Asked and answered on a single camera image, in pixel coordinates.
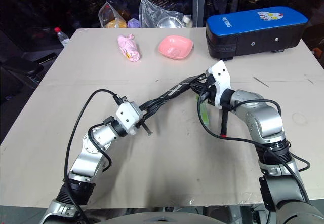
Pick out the water bottle with red cap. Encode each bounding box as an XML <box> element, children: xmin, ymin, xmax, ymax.
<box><xmin>53</xmin><ymin>27</ymin><xmax>71</xmax><ymax>48</ymax></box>

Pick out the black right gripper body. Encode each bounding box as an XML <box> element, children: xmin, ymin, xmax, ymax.
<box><xmin>198</xmin><ymin>73</ymin><xmax>219</xmax><ymax>106</ymax></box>

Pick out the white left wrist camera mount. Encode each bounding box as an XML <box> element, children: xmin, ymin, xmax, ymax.
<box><xmin>115</xmin><ymin>101</ymin><xmax>143</xmax><ymax>136</ymax></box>

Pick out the blue and black padded case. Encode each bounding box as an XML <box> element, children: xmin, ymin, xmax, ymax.
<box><xmin>205</xmin><ymin>6</ymin><xmax>309</xmax><ymax>62</ymax></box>

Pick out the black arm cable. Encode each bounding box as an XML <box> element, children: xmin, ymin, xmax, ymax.
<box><xmin>197</xmin><ymin>88</ymin><xmax>311</xmax><ymax>204</ymax></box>
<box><xmin>63</xmin><ymin>89</ymin><xmax>127</xmax><ymax>224</ymax></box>

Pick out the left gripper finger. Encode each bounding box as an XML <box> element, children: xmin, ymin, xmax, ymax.
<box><xmin>144</xmin><ymin>97</ymin><xmax>167</xmax><ymax>111</ymax></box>
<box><xmin>141</xmin><ymin>122</ymin><xmax>154</xmax><ymax>136</ymax></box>

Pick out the black marker with red cap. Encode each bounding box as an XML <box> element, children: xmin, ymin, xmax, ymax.
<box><xmin>220</xmin><ymin>106</ymin><xmax>229</xmax><ymax>137</ymax></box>

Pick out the pink plastic bowl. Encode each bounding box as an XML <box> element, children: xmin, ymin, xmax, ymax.
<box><xmin>157</xmin><ymin>35</ymin><xmax>194</xmax><ymax>61</ymax></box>

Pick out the pink rolled cloth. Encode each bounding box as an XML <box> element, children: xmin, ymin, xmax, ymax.
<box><xmin>116</xmin><ymin>33</ymin><xmax>142</xmax><ymax>63</ymax></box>

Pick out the grey vertical pole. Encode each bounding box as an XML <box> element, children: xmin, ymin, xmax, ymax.
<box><xmin>192</xmin><ymin>0</ymin><xmax>206</xmax><ymax>28</ymax></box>

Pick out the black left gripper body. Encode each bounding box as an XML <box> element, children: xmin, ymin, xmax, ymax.
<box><xmin>135</xmin><ymin>103</ymin><xmax>152</xmax><ymax>130</ymax></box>

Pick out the clear bag with orange contents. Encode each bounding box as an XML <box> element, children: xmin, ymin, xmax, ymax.
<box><xmin>98</xmin><ymin>1</ymin><xmax>128</xmax><ymax>29</ymax></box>

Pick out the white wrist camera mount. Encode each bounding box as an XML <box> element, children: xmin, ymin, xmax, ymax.
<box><xmin>206</xmin><ymin>60</ymin><xmax>232</xmax><ymax>107</ymax></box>
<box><xmin>115</xmin><ymin>101</ymin><xmax>143</xmax><ymax>136</ymax></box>

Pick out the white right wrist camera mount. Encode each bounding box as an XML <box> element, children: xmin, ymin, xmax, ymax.
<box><xmin>206</xmin><ymin>60</ymin><xmax>232</xmax><ymax>107</ymax></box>

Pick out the green highlighter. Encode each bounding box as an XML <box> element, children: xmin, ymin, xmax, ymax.
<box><xmin>196</xmin><ymin>94</ymin><xmax>211</xmax><ymax>127</ymax></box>

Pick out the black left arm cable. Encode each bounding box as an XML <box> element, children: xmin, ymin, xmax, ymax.
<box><xmin>63</xmin><ymin>89</ymin><xmax>127</xmax><ymax>224</ymax></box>

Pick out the black chair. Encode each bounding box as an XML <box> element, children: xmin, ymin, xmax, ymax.
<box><xmin>0</xmin><ymin>28</ymin><xmax>58</xmax><ymax>100</ymax></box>

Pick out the shiny metal bowl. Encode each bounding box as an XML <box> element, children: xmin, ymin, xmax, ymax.
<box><xmin>156</xmin><ymin>16</ymin><xmax>183</xmax><ymax>29</ymax></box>

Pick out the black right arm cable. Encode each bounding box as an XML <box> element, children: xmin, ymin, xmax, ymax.
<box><xmin>197</xmin><ymin>88</ymin><xmax>311</xmax><ymax>204</ymax></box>

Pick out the clear crumpled plastic bag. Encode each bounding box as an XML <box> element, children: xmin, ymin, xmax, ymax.
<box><xmin>138</xmin><ymin>0</ymin><xmax>192</xmax><ymax>29</ymax></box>

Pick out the purple plastic item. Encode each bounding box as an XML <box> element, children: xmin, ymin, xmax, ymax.
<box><xmin>127</xmin><ymin>18</ymin><xmax>141</xmax><ymax>29</ymax></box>

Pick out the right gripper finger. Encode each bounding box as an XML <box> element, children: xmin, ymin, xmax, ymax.
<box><xmin>189</xmin><ymin>83</ymin><xmax>206</xmax><ymax>94</ymax></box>
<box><xmin>186</xmin><ymin>74</ymin><xmax>208</xmax><ymax>83</ymax></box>

